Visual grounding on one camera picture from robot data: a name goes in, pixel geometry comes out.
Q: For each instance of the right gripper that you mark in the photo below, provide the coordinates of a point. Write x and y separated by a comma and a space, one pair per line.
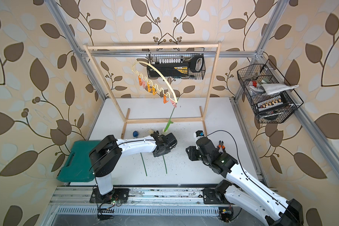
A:
191, 153

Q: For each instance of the white tulip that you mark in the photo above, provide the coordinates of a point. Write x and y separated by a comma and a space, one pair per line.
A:
169, 120
150, 132

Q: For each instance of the pink clip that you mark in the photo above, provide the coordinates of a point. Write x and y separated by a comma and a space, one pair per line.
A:
144, 84
174, 103

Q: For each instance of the orange clip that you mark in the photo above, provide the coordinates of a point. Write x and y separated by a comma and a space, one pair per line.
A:
165, 100
140, 80

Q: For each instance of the yellow clip hanger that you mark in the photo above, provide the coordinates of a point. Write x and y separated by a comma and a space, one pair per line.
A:
169, 91

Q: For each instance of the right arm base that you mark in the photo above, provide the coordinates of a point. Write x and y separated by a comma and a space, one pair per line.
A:
214, 196

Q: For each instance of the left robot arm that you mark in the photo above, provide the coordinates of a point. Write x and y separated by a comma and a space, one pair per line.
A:
105, 155

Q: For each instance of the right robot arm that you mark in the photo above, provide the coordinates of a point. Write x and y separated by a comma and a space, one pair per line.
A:
244, 190

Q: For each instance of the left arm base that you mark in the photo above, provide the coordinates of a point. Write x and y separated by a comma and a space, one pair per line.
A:
117, 195

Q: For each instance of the orange black pliers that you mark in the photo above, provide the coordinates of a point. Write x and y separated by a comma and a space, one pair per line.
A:
221, 145

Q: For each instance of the blue tulip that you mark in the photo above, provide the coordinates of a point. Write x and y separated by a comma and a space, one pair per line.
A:
135, 135

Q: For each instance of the yellow clip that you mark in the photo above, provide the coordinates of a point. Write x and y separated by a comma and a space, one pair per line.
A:
153, 90
149, 88

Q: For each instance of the green tool case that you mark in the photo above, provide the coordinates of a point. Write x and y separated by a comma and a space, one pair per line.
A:
77, 167

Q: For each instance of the bit set box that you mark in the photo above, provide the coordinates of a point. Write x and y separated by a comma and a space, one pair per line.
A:
271, 104

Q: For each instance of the white paper in basket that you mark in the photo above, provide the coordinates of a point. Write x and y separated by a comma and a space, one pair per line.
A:
274, 88

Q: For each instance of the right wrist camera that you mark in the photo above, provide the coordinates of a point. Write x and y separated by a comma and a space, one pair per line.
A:
199, 134

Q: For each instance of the right wire basket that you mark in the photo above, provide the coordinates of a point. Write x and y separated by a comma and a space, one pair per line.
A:
254, 75

